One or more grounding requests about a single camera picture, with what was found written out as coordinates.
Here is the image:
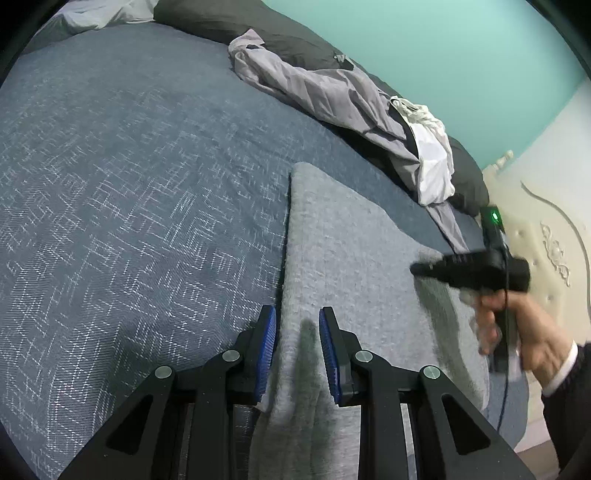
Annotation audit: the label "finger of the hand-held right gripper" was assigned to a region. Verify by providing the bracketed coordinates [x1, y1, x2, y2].
[411, 257, 456, 283]

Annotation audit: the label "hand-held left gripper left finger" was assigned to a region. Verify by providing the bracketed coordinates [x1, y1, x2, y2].
[58, 305, 278, 480]

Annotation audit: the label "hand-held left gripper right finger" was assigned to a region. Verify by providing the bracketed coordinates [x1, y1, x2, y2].
[318, 306, 536, 480]

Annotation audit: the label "grey knit sweater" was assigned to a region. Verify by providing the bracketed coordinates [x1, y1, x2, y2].
[252, 161, 490, 480]

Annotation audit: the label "person's right forearm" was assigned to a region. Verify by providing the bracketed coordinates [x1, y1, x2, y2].
[540, 342, 591, 472]

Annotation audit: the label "person's right hand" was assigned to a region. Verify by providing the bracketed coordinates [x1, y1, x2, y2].
[475, 292, 577, 385]

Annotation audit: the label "cream tufted headboard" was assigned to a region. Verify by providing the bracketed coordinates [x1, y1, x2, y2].
[482, 150, 591, 324]

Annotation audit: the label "white garment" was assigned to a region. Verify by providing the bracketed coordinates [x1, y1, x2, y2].
[390, 96, 455, 206]

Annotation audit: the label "light grey jacket black cuffs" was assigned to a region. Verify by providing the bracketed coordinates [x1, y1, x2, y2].
[228, 28, 481, 254]

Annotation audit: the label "dark grey long pillow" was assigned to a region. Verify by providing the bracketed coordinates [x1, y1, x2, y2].
[153, 0, 490, 217]

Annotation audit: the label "light grey bed sheet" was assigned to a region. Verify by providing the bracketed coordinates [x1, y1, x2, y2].
[46, 0, 160, 31]

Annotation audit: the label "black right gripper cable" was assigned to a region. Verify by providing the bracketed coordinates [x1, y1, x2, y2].
[499, 256, 514, 432]

